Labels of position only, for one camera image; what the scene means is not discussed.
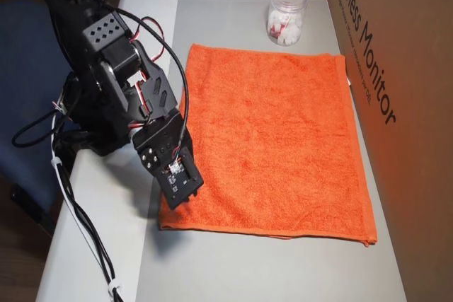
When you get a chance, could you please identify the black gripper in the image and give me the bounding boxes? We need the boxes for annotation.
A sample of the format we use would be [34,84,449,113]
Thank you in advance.
[132,110,194,175]

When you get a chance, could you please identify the orange terry towel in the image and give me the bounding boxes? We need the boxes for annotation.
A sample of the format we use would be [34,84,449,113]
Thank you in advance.
[157,43,379,246]

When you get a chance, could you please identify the black perforated table clamp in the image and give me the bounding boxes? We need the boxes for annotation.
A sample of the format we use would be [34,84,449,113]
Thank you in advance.
[90,139,130,157]

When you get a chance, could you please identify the grey table mat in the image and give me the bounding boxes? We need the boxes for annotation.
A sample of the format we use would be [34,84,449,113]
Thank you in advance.
[134,0,408,302]

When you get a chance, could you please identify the blue fabric office chair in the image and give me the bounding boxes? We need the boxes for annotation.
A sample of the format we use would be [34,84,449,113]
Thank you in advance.
[0,0,77,238]

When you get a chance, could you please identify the red white paper packet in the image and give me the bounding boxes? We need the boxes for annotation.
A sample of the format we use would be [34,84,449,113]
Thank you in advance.
[268,15,289,40]

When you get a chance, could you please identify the white cubes in jar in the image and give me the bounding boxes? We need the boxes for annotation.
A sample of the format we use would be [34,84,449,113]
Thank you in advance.
[268,10,304,47]

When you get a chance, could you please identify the brown Business Monitor cardboard box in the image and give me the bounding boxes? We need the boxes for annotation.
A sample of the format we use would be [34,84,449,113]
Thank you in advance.
[327,0,453,302]

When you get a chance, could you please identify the black square wrist camera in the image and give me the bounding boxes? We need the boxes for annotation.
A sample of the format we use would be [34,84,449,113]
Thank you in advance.
[155,148,205,211]

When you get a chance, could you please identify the black and white cable bundle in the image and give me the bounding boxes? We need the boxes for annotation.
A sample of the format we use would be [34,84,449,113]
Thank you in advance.
[51,110,117,291]

